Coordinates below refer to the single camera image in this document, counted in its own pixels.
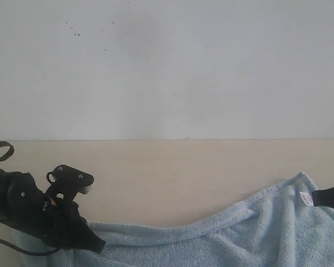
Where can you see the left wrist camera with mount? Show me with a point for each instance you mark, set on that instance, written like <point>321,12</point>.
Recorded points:
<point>68,181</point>

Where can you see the light blue terry towel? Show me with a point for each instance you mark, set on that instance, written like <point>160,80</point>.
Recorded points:
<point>273,227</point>

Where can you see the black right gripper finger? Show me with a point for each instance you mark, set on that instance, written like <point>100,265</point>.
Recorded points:
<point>323,197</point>

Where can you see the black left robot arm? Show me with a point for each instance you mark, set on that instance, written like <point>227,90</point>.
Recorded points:
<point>17,191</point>

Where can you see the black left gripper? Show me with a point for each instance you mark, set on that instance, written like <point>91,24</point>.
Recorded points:
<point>58,223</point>

